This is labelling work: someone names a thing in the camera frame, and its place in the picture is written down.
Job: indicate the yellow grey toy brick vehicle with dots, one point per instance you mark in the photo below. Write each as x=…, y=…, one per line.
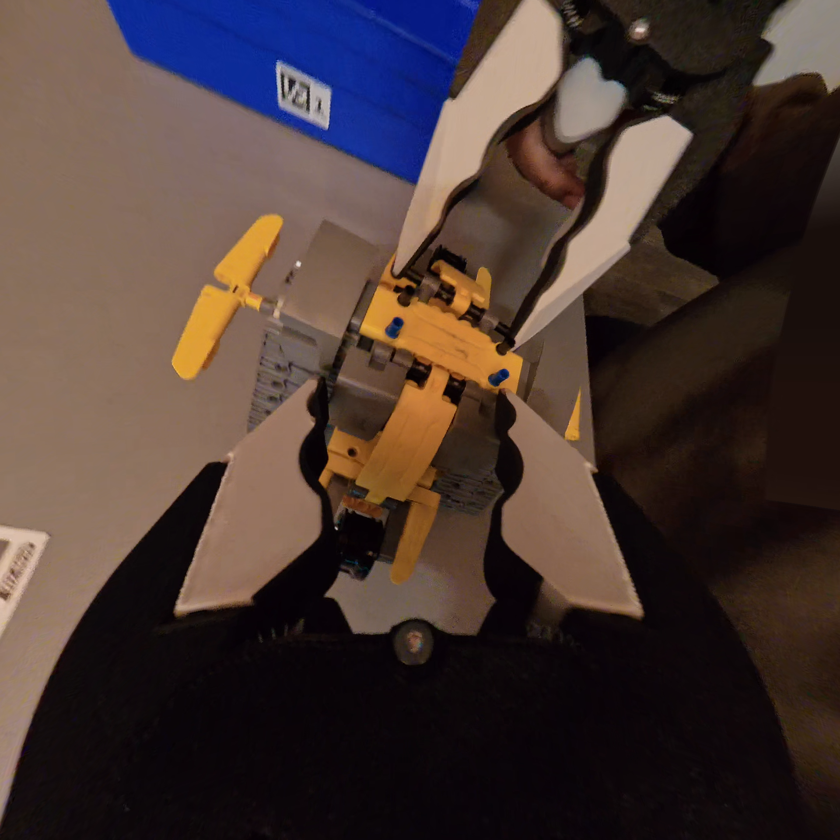
x=407, y=433

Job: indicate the person's right hand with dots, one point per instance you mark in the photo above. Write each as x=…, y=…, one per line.
x=548, y=174

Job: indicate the blue plastic bin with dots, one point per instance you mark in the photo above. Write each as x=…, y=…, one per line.
x=295, y=39

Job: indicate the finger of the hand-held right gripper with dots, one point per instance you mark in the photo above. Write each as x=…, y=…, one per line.
x=485, y=98
x=630, y=190

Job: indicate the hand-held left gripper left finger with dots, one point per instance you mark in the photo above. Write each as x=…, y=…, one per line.
x=262, y=512

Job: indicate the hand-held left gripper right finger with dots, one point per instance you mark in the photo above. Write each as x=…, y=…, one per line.
x=564, y=518

